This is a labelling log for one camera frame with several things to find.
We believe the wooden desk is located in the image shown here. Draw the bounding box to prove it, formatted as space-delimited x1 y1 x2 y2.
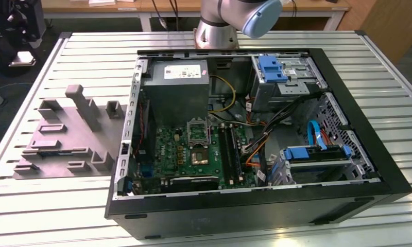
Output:
42 0 351 31

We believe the yellow wire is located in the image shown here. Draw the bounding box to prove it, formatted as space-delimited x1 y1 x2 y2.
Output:
208 74 237 113

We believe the black graphics card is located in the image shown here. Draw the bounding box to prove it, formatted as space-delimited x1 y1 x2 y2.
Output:
164 175 221 192

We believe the CPU socket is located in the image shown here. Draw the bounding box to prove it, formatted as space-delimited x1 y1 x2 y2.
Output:
189 146 212 167

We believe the thin cable with metal plug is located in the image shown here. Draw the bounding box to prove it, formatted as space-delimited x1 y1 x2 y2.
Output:
152 0 180 29

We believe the silver square CPU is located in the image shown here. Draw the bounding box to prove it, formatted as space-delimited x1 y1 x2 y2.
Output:
8 50 38 67

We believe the hard disk in blue carrier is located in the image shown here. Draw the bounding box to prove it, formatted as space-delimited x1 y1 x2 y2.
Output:
281 145 352 162

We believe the orange wire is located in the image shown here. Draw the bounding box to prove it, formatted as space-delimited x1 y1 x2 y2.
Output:
244 141 265 169

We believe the metal disk bay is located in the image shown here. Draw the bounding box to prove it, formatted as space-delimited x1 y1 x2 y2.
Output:
267 154 380 186

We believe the small blue board connector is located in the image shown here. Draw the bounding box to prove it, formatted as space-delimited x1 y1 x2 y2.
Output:
140 164 154 179

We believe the grey power supply unit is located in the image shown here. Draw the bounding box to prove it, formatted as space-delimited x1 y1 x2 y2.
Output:
140 58 212 129

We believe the black wire bundle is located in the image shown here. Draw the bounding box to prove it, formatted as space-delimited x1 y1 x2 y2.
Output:
241 92 324 155

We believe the brown wooden cabinet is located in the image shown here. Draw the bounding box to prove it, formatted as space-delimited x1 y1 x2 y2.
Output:
359 0 412 65

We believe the green motherboard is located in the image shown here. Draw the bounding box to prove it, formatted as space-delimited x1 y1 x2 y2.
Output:
132 113 261 193

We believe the red wire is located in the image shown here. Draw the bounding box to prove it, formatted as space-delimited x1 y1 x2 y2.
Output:
321 128 335 149

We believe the metal drive cage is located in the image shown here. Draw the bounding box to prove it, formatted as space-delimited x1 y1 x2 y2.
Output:
249 55 329 113

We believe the metal socket cover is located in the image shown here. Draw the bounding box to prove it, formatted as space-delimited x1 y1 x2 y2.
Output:
186 118 213 149

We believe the blue plastic drive latch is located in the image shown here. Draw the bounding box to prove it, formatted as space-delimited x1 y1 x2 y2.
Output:
256 55 283 83

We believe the black RAM slot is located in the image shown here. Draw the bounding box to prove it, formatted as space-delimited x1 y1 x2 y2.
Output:
218 123 234 184
226 123 245 181

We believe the RAM stick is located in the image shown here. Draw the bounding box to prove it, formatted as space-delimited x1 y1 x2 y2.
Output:
36 151 73 157

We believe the grey parts rack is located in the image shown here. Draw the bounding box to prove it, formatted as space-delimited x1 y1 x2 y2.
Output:
12 84 129 181

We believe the white box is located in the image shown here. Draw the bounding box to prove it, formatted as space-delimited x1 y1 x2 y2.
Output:
88 0 118 8

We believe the black open PC case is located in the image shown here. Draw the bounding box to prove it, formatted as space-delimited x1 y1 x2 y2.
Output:
104 47 412 240

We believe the blue flat wire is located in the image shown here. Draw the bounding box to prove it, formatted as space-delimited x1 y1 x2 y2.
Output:
307 120 329 151

